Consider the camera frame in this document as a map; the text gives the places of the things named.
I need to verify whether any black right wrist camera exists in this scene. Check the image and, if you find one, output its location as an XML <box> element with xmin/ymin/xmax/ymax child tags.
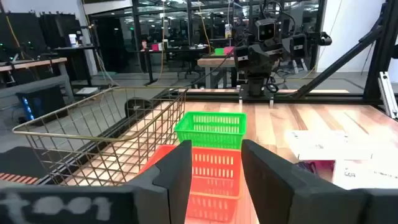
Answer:
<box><xmin>256</xmin><ymin>18</ymin><xmax>277</xmax><ymax>41</ymax></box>

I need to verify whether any small white cardboard box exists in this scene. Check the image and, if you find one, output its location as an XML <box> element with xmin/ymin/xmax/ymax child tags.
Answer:
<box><xmin>331</xmin><ymin>155</ymin><xmax>398</xmax><ymax>190</ymax></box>

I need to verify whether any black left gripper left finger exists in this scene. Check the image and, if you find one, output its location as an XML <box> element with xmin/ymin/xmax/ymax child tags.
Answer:
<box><xmin>0</xmin><ymin>139</ymin><xmax>193</xmax><ymax>224</ymax></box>

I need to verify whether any black hazard-striped floor mat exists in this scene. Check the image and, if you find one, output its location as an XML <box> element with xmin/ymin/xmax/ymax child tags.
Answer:
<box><xmin>0</xmin><ymin>146</ymin><xmax>47</xmax><ymax>186</ymax></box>

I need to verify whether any silver aluminium extrusion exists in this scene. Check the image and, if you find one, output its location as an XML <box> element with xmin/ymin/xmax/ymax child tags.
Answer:
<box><xmin>377</xmin><ymin>71</ymin><xmax>398</xmax><ymax>119</ymax></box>

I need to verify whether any black desk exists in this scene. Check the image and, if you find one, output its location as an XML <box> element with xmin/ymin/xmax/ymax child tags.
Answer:
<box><xmin>52</xmin><ymin>45</ymin><xmax>96</xmax><ymax>87</ymax></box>

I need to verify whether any orange plastic basket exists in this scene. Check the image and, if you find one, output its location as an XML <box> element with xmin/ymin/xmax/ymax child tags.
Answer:
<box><xmin>138</xmin><ymin>144</ymin><xmax>243</xmax><ymax>223</ymax></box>

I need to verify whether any black computer with blue lights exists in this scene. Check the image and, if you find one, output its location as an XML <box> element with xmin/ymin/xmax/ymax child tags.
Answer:
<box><xmin>15</xmin><ymin>85</ymin><xmax>68</xmax><ymax>124</ymax></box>

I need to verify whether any green and white acer box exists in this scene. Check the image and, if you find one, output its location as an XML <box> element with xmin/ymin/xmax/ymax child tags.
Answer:
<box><xmin>284</xmin><ymin>129</ymin><xmax>374</xmax><ymax>161</ymax></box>

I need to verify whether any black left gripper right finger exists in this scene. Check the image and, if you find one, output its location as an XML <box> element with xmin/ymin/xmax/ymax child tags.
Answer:
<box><xmin>241</xmin><ymin>139</ymin><xmax>398</xmax><ymax>224</ymax></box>

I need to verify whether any wooden-top table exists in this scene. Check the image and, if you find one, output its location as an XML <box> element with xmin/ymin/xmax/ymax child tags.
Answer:
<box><xmin>197</xmin><ymin>57</ymin><xmax>238</xmax><ymax>90</ymax></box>
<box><xmin>0</xmin><ymin>57</ymin><xmax>75</xmax><ymax>105</ymax></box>

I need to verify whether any gold wire basket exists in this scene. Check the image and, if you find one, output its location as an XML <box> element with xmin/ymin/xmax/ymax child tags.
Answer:
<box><xmin>12</xmin><ymin>86</ymin><xmax>189</xmax><ymax>187</ymax></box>

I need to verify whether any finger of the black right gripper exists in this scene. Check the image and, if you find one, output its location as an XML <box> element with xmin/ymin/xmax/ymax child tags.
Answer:
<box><xmin>233</xmin><ymin>45</ymin><xmax>249</xmax><ymax>72</ymax></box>
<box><xmin>290</xmin><ymin>33</ymin><xmax>308</xmax><ymax>60</ymax></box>

